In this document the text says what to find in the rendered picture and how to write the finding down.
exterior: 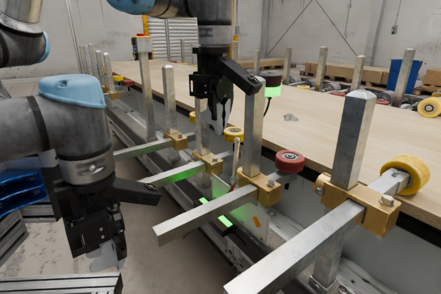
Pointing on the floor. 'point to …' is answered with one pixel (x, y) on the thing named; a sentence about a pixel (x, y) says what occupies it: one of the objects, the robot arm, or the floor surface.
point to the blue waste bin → (398, 75)
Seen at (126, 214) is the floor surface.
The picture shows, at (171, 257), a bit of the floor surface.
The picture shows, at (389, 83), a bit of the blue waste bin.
